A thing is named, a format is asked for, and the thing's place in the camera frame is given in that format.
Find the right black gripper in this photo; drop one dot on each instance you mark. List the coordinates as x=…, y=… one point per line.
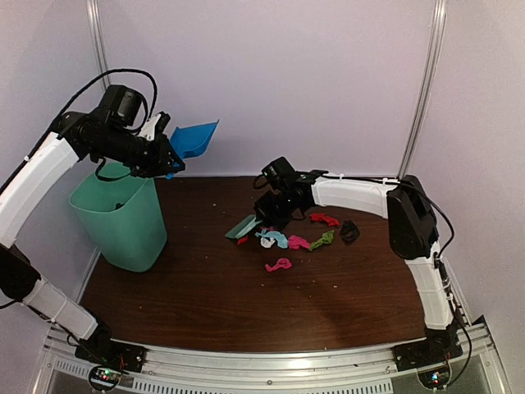
x=263, y=212

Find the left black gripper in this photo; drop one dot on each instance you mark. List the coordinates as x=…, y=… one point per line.
x=160, y=162

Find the mint green hand brush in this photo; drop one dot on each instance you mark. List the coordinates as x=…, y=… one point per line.
x=244, y=227

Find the blue plastic dustpan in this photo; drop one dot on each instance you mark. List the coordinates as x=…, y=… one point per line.
x=190, y=142

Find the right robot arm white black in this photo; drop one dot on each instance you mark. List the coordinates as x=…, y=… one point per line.
x=403, y=203

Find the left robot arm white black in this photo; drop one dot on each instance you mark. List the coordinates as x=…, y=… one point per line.
x=56, y=153

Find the light blue scrap upper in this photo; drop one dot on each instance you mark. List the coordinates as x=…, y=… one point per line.
x=281, y=241

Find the pink paper scrap middle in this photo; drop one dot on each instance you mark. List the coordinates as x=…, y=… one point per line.
x=297, y=243

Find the pink paper scrap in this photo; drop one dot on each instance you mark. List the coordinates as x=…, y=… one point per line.
x=297, y=243
x=281, y=263

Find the white paper scrap upper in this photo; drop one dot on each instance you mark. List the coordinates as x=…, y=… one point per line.
x=267, y=243

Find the pink paper scrap left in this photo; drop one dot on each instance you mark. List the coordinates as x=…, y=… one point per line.
x=281, y=263

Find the green plastic trash bin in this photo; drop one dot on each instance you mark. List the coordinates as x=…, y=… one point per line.
x=131, y=237

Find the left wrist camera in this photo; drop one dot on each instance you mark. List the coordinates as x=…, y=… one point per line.
x=154, y=126

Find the left aluminium corner post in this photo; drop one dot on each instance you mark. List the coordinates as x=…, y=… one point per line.
x=96, y=33

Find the aluminium corner post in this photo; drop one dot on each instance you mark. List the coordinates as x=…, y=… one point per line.
x=437, y=32
x=96, y=33

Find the right aluminium corner post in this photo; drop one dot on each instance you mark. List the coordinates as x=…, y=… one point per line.
x=437, y=32

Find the aluminium front frame rail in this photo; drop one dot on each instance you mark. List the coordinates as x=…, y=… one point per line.
x=369, y=369

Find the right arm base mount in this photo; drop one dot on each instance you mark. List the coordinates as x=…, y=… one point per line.
x=436, y=347

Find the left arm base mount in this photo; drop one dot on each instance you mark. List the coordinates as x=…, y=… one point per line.
x=100, y=348

